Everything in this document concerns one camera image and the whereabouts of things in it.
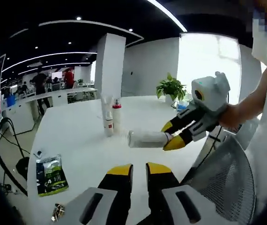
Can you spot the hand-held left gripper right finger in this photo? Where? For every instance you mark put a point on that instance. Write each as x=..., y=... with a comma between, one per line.
x=159, y=187

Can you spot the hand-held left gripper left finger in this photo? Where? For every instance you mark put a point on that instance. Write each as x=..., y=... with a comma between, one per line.
x=117, y=187

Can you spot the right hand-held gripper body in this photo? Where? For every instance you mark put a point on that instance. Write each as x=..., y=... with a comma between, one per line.
x=208, y=93

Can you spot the small red label skincare tube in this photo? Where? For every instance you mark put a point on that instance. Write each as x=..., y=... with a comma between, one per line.
x=147, y=139
x=109, y=126

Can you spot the gold foil sachet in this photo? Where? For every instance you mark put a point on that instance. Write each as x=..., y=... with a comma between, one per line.
x=58, y=212

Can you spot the red collar skincare bottle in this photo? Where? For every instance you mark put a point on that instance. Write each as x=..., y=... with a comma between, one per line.
x=117, y=117

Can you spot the green black foil packet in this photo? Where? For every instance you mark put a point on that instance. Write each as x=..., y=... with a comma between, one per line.
x=51, y=175

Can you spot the person's right hand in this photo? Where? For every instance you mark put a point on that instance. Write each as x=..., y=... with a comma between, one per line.
x=229, y=117

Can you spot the blue white packet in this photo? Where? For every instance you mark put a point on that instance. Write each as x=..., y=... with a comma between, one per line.
x=182, y=106

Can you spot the green potted plant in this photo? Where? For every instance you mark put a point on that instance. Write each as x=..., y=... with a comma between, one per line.
x=171, y=87

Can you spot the grey mesh office chair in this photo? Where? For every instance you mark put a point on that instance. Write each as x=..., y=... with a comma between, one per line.
x=229, y=178

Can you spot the white square pillar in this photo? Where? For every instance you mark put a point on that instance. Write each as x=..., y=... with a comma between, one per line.
x=110, y=65

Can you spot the long white counter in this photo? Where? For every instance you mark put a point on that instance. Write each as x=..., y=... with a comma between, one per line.
x=58, y=97

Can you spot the blue bin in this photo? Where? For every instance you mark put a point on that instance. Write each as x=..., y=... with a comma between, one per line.
x=11, y=100

